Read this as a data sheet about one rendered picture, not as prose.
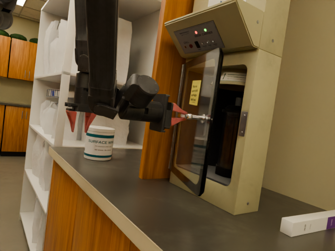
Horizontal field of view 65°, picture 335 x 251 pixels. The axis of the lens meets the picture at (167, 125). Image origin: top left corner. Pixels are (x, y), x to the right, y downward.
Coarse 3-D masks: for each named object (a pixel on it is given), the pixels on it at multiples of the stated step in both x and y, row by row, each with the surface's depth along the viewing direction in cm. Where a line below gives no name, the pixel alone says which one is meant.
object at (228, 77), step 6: (222, 72) 86; (228, 72) 84; (234, 72) 83; (240, 72) 82; (246, 72) 82; (222, 78) 84; (228, 78) 83; (234, 78) 82; (240, 78) 81; (222, 84) 96; (228, 84) 82; (234, 84) 81; (240, 84) 81; (234, 90) 98; (240, 90) 97
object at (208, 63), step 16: (192, 64) 87; (208, 64) 73; (192, 80) 85; (208, 80) 72; (208, 96) 71; (192, 112) 81; (208, 112) 70; (176, 128) 96; (192, 128) 80; (208, 128) 68; (176, 144) 93; (192, 144) 78; (208, 144) 69; (176, 160) 91; (192, 160) 77; (176, 176) 89; (192, 176) 75
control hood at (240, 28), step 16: (240, 0) 65; (192, 16) 78; (208, 16) 74; (224, 16) 70; (240, 16) 67; (256, 16) 70; (224, 32) 74; (240, 32) 70; (256, 32) 70; (176, 48) 94; (224, 48) 78; (240, 48) 74
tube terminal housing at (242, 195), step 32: (256, 0) 74; (288, 0) 77; (224, 64) 82; (256, 64) 72; (256, 96) 73; (256, 128) 75; (256, 160) 77; (192, 192) 89; (224, 192) 78; (256, 192) 79
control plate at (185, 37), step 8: (200, 24) 78; (208, 24) 76; (176, 32) 88; (184, 32) 86; (192, 32) 83; (200, 32) 80; (208, 32) 78; (216, 32) 76; (184, 40) 88; (192, 40) 85; (200, 40) 83; (208, 40) 80; (216, 40) 78; (184, 48) 91; (192, 48) 88; (200, 48) 85; (208, 48) 83
